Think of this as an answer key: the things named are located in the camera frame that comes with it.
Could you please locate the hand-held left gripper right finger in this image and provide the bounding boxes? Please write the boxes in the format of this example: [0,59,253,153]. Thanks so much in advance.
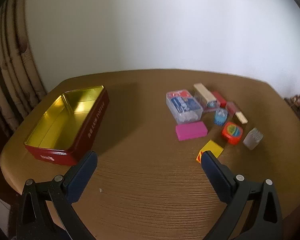
[201,151,283,240]

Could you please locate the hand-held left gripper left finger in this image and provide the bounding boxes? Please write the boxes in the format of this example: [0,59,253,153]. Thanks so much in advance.
[15,151,98,240]

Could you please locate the yellow block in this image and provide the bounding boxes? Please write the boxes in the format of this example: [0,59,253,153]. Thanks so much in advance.
[196,140,224,163]

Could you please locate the orange rounded square box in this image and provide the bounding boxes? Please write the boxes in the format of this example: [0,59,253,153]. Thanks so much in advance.
[221,122,244,145]

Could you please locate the red tin box gold inside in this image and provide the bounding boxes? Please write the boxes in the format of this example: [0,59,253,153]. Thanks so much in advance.
[24,85,110,167]

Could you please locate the white striped box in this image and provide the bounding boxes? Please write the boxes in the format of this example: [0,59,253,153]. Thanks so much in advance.
[242,127,264,150]

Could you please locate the pink block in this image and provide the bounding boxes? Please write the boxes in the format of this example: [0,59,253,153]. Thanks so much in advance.
[175,121,207,141]

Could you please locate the small blue box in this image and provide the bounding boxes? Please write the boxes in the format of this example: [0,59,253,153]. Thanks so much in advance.
[214,107,228,126]

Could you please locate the red block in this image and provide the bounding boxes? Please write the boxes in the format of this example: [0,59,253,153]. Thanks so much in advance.
[211,91,227,108]

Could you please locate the clear box blue red label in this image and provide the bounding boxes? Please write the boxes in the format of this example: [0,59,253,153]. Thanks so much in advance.
[166,89,204,125]

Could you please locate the long clear plastic box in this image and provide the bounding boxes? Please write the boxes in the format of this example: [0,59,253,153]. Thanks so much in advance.
[193,83,221,113]

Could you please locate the beige patterned curtain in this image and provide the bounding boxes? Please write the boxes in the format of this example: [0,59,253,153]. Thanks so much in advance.
[0,0,48,138]

